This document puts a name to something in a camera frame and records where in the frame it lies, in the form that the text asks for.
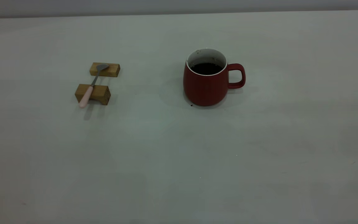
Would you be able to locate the red ceramic cup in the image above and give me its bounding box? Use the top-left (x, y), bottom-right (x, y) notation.
top-left (183, 48), bottom-right (246, 107)

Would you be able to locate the pink-handled metal spoon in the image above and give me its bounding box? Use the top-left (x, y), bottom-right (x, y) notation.
top-left (79, 63), bottom-right (109, 109)

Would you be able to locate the flat wooden block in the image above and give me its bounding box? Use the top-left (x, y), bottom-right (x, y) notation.
top-left (89, 62), bottom-right (121, 77)

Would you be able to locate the arched wooden block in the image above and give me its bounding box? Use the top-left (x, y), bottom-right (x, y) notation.
top-left (75, 84), bottom-right (111, 105)

